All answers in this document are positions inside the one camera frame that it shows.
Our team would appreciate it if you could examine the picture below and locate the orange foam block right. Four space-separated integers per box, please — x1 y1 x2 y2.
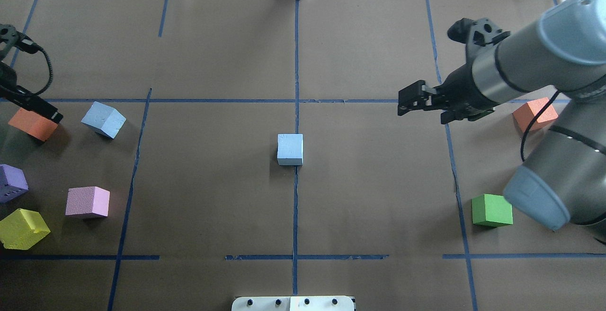
512 97 559 133

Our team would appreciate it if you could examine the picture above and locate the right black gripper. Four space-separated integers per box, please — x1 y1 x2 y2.
397 64 498 124

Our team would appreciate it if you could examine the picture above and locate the orange foam block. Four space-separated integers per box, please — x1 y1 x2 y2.
512 97 559 133
8 108 59 142

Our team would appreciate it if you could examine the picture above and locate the green foam block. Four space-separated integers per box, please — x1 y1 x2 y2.
471 194 514 228

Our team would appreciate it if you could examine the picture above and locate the white control box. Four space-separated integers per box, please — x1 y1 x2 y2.
231 295 356 311

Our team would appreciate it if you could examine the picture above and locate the yellow foam block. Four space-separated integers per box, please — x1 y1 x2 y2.
0 208 51 250

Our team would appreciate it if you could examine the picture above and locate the orange foam block left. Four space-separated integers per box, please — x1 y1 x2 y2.
8 108 59 142

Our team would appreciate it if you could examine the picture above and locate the pink foam block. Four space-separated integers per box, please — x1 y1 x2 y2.
65 187 111 219

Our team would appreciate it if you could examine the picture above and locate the purple foam block left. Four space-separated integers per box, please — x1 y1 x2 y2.
0 164 29 204

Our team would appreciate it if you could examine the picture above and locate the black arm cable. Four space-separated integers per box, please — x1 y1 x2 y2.
520 91 560 162

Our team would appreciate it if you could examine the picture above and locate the light blue foam block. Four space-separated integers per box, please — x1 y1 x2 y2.
277 133 303 166

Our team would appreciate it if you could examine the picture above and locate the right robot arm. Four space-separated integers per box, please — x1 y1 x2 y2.
397 0 606 243

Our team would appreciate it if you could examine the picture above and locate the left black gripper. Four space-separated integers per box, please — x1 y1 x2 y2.
0 63 63 124

